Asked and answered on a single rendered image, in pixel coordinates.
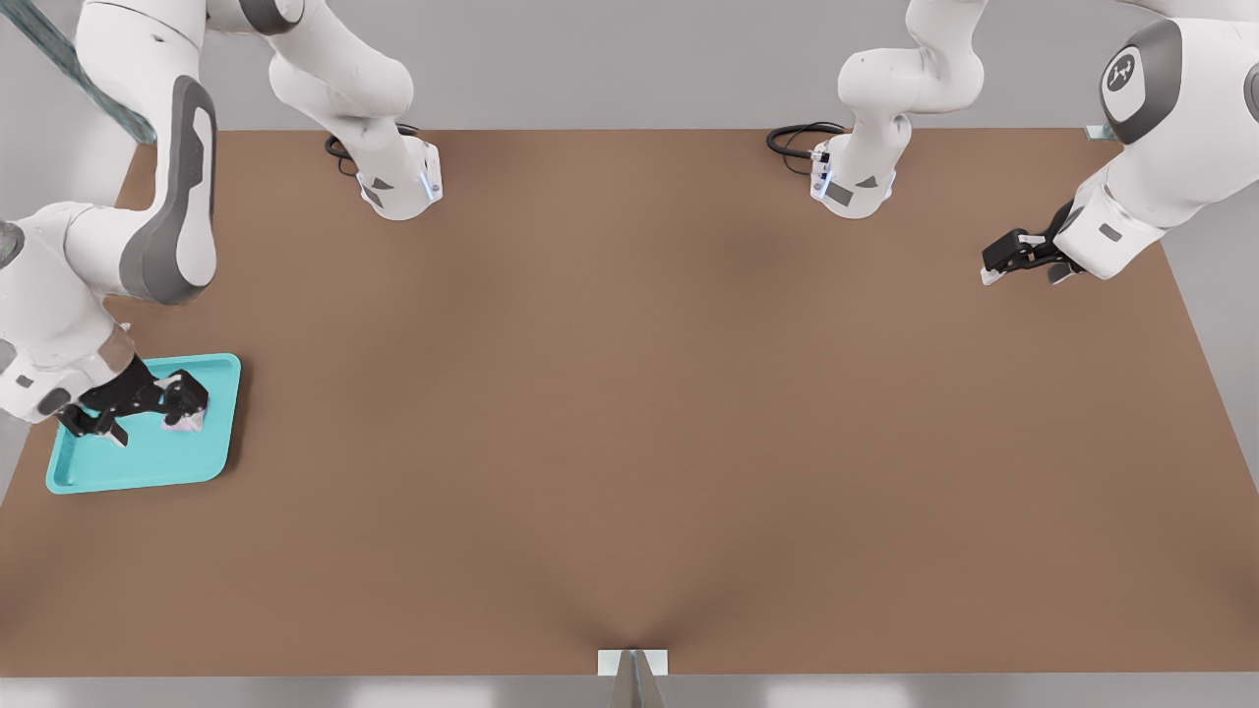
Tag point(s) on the pale lilac phone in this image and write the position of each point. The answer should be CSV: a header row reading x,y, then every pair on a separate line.
x,y
189,421

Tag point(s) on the pale blue-green tray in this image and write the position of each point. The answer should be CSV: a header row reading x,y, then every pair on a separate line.
x,y
187,462

